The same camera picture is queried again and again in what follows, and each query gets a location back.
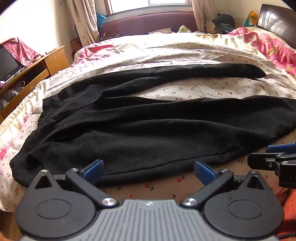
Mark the pink floral cloth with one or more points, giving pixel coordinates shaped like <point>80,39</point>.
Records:
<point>23,49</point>

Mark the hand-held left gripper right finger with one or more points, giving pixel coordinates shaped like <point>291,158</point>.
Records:
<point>204,173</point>

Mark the beige curtain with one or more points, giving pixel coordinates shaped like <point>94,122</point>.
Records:
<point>203,14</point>
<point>84,20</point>

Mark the dark wooden headboard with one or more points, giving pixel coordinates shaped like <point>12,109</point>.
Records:
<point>277,20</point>

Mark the blue plastic bag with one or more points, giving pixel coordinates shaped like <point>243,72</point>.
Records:
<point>101,21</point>

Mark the green white bag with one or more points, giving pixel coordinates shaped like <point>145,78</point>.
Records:
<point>185,29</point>

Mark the colourful packet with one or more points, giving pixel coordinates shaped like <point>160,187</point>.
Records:
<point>251,18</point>

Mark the pink floral quilt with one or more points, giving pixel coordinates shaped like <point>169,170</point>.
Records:
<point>272,46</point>

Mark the maroon sofa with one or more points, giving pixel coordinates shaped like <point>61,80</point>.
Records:
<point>150,22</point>

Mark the cherry print quilt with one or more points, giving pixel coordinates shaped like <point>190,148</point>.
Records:
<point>185,55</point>

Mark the purple crumpled item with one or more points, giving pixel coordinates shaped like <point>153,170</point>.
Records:
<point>2,84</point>

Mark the brown handbag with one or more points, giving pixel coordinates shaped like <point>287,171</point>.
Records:
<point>110,34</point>

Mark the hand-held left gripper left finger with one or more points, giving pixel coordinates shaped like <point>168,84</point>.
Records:
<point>93,171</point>

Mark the papers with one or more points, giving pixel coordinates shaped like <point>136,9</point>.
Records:
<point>160,30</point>

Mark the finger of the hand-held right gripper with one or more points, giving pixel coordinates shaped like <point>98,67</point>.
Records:
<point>260,163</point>
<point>281,148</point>

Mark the black pants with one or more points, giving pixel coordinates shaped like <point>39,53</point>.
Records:
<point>138,129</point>

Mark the window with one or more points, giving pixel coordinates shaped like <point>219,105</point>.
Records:
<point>148,4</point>

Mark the person's orange clothing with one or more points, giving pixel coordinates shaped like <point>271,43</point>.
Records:
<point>290,208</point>

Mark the red box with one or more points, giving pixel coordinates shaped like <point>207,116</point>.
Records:
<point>75,44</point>

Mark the wooden cabinet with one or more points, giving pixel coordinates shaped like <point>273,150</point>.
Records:
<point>54,62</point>

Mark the black television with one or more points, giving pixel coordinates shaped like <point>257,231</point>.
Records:
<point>8,62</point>

